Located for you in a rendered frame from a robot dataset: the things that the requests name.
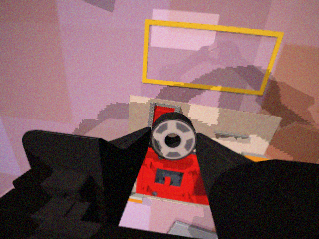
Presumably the grey flat rectangular slab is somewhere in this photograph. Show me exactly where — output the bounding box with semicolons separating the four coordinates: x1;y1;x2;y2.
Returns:
167;220;218;239

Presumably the black toy wheel with grey hub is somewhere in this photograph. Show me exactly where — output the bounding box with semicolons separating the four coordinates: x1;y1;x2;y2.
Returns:
150;112;197;161

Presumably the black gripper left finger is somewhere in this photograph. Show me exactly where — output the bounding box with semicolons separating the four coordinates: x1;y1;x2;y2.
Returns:
22;127;151;225

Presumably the yellow rectangular outline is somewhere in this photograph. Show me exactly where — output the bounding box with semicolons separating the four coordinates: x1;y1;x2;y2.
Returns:
142;19;284;96

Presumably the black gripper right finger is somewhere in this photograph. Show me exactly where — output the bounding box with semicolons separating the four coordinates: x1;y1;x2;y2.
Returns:
195;133;319;239

